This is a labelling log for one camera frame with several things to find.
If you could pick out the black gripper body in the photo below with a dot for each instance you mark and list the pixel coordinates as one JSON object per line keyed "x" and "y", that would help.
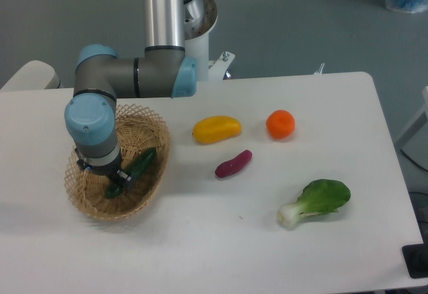
{"x": 99, "y": 161}

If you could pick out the green cucumber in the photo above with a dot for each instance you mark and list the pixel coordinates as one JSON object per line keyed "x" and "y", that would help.
{"x": 138, "y": 166}

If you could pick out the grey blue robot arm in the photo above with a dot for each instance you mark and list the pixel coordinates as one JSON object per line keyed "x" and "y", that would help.
{"x": 101, "y": 78}

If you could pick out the woven wicker basket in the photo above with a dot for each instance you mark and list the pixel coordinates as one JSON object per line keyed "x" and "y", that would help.
{"x": 139, "y": 129}

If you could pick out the yellow mango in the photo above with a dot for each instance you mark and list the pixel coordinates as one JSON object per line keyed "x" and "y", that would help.
{"x": 215, "y": 129}

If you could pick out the purple sweet potato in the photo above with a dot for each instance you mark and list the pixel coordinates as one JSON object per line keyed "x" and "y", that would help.
{"x": 235, "y": 165}

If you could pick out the white chair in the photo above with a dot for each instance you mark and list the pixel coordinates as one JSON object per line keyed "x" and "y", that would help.
{"x": 34, "y": 75}

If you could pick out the orange tangerine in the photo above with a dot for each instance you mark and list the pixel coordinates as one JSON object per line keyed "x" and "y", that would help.
{"x": 280, "y": 124}

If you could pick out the green bok choy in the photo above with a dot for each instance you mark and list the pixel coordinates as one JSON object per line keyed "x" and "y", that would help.
{"x": 320, "y": 197}

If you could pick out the white furniture at right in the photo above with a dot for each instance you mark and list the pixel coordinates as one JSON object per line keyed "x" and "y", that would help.
{"x": 417, "y": 121}

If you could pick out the black device at edge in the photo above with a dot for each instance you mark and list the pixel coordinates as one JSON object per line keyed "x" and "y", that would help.
{"x": 415, "y": 257}

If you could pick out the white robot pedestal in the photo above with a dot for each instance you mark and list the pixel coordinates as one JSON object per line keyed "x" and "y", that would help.
{"x": 200, "y": 20}

